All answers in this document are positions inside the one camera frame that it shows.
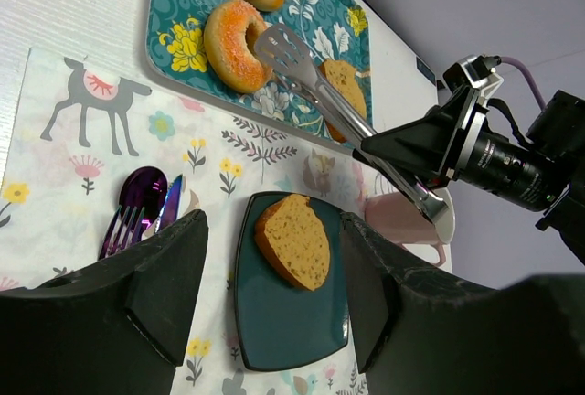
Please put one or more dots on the iridescent purple fork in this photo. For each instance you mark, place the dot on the iridescent purple fork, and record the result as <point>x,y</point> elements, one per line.
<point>124,230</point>

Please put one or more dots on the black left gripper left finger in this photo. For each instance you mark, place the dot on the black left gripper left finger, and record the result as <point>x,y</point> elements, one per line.
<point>118,326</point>

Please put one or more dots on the dark teal square plate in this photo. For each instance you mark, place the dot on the dark teal square plate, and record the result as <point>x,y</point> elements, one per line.
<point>279,326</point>

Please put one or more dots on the orange sugared donut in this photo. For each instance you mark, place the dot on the orange sugared donut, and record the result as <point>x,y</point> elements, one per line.
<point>230,33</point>

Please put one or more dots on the stainless steel serving tongs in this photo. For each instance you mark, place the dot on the stainless steel serving tongs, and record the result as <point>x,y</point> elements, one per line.
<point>281,49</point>

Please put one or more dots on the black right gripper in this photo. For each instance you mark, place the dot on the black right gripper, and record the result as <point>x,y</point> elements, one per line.
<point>456,140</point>

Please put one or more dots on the brown bread slice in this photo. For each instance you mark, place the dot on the brown bread slice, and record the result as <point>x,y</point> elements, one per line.
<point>342,76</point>
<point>293,241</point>

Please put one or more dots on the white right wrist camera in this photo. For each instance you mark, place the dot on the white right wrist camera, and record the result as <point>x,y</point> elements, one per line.
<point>478,72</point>

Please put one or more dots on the iridescent purple spoon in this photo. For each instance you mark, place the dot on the iridescent purple spoon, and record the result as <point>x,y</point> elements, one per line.
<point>146,187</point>

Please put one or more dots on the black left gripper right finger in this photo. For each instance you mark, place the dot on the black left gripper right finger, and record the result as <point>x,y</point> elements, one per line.
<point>420,330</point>

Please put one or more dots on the pink mug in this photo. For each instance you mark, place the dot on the pink mug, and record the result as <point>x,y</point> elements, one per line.
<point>397,220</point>

